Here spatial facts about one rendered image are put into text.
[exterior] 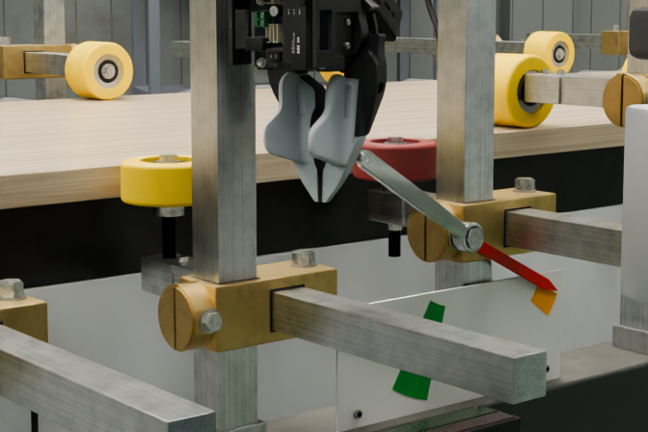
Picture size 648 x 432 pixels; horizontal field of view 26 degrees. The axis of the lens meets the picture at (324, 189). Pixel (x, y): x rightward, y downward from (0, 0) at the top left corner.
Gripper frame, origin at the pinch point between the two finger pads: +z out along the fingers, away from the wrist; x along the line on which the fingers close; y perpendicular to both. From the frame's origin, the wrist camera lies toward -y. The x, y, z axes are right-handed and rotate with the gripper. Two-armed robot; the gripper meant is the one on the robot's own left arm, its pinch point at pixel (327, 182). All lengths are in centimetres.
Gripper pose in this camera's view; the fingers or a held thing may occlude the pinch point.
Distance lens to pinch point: 100.6
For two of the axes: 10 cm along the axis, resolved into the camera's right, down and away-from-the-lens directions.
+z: 0.0, 9.9, 1.4
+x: 8.5, 0.7, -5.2
